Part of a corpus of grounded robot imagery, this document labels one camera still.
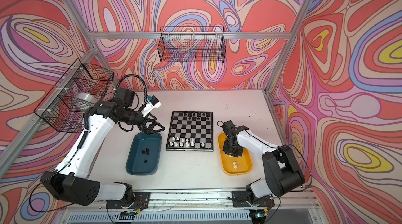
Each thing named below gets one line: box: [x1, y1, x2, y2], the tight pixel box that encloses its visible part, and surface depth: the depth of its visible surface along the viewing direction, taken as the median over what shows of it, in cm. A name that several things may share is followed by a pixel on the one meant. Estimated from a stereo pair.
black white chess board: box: [165, 110, 215, 152], surface depth 98 cm
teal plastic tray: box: [125, 131, 162, 176], surface depth 90 cm
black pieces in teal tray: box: [141, 147, 150, 164], surface depth 90 cm
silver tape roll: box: [74, 92, 99, 105], surface depth 75 cm
